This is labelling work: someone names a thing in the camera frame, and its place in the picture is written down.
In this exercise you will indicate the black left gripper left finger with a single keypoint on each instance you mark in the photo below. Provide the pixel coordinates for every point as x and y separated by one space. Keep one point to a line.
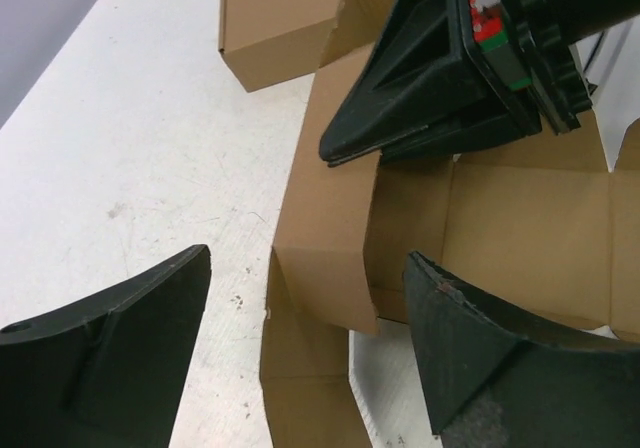
107 370

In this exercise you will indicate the folded brown cardboard box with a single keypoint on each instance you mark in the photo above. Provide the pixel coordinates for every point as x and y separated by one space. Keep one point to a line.
265 42

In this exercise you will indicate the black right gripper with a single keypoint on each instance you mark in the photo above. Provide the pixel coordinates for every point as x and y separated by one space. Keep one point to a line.
422 95

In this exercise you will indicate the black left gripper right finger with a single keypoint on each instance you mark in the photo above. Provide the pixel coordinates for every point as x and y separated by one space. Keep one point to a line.
496 375

